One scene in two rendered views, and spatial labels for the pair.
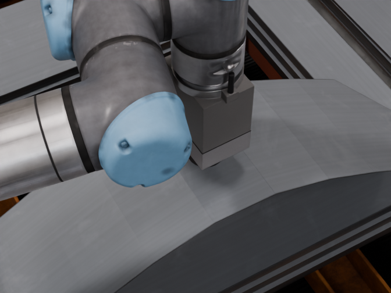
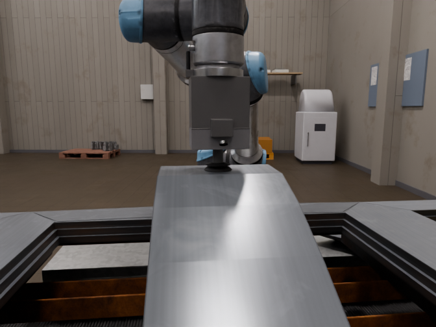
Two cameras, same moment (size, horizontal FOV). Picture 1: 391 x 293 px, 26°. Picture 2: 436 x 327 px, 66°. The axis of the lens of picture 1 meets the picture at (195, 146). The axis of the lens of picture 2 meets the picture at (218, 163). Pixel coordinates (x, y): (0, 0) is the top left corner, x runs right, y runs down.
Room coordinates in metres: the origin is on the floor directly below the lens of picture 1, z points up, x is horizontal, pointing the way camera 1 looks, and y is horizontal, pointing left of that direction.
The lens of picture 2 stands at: (0.81, -0.48, 1.12)
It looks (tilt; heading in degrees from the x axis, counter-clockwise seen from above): 9 degrees down; 113
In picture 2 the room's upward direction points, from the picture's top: straight up
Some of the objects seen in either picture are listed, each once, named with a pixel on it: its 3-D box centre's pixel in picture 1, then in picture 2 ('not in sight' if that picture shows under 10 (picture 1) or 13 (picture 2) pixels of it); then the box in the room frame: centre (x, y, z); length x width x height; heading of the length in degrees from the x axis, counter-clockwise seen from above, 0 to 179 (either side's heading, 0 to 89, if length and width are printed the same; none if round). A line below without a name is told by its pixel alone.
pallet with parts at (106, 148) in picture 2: not in sight; (90, 149); (-5.12, 5.61, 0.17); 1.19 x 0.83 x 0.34; 23
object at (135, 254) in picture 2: not in sight; (262, 250); (0.53, 0.53, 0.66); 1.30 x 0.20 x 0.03; 29
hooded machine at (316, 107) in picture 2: not in sight; (314, 126); (-0.15, 6.90, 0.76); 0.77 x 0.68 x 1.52; 113
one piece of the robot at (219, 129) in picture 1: (217, 97); (217, 108); (0.61, -0.02, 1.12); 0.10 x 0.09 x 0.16; 121
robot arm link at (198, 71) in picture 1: (209, 50); (216, 54); (0.60, -0.01, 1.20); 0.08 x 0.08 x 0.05
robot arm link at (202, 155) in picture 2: not in sight; (213, 162); (0.28, 0.70, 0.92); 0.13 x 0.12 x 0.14; 15
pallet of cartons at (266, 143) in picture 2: not in sight; (246, 147); (-1.72, 7.02, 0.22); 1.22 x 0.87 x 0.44; 23
